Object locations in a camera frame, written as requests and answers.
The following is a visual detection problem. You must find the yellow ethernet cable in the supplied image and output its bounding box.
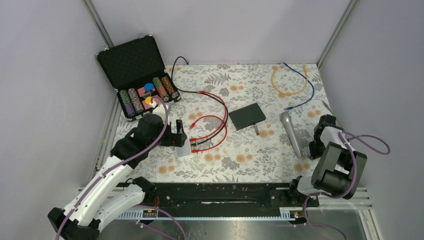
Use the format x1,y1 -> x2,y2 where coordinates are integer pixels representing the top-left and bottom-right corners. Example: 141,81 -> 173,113
270,64 -> 310,97

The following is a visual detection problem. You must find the silver microphone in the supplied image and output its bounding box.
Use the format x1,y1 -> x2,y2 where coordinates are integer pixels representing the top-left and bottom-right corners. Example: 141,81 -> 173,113
279,111 -> 303,158

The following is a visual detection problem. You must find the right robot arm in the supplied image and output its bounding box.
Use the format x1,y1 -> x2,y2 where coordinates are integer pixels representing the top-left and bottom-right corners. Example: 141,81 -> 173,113
286,114 -> 368,206

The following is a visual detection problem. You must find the black poker chip case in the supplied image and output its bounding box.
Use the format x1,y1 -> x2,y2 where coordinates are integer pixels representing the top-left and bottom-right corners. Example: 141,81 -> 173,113
96,34 -> 181,122

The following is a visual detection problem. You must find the clear dealer button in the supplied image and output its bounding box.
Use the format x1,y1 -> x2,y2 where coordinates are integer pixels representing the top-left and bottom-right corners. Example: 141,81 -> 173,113
142,90 -> 152,99

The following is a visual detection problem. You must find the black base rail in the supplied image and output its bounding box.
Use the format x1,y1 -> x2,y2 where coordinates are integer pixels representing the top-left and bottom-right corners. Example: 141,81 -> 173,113
133,178 -> 306,218

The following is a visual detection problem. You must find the blue round chip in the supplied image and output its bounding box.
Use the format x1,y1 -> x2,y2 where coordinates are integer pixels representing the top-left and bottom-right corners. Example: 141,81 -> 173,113
144,82 -> 155,91

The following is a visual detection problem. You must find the white router box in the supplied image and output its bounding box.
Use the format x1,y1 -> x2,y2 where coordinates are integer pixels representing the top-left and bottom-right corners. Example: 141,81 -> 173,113
175,138 -> 192,160

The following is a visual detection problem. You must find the small metal coupler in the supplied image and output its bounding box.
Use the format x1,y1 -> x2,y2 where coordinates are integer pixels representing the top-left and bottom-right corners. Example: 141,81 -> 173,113
253,124 -> 260,136

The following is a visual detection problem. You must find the black network switch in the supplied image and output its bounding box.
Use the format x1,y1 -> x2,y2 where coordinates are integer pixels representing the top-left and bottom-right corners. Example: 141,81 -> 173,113
229,103 -> 266,131

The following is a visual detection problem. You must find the long red ethernet cable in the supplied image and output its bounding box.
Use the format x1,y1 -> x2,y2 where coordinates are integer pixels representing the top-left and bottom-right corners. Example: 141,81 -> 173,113
188,90 -> 229,143

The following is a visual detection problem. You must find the blue ethernet cable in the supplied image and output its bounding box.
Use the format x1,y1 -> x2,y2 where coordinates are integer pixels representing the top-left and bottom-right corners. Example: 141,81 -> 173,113
282,61 -> 315,111

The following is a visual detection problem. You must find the yellow round chip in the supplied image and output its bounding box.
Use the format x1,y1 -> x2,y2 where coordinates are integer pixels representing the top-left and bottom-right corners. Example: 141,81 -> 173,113
144,96 -> 153,106

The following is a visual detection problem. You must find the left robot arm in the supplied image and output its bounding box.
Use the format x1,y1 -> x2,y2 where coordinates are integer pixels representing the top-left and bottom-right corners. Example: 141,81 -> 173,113
47,113 -> 188,240

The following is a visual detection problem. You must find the black ethernet cable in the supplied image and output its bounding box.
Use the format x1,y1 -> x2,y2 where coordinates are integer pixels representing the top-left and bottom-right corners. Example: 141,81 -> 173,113
170,55 -> 229,149

